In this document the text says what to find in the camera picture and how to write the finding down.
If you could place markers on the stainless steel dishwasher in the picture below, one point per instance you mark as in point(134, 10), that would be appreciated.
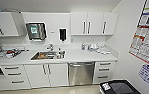
point(81, 74)

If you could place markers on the small chrome sink knob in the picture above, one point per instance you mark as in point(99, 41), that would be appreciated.
point(60, 51)

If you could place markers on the black soap dispenser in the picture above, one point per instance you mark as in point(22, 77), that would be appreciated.
point(62, 34)

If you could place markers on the chrome sink faucet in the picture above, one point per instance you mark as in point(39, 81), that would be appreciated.
point(50, 47)

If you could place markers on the stainless steel sink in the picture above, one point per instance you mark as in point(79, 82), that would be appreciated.
point(48, 55)

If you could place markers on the white drawer stack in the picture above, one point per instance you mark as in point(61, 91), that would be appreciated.
point(14, 77)
point(104, 72)

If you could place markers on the white double-door base cabinet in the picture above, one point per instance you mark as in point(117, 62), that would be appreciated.
point(46, 75)

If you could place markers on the steel paper towel dispenser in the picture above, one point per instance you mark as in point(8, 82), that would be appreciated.
point(36, 31)

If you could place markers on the small wall label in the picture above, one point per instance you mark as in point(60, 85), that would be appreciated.
point(52, 32)

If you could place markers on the large colourful wall poster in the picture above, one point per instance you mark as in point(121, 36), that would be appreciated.
point(146, 43)

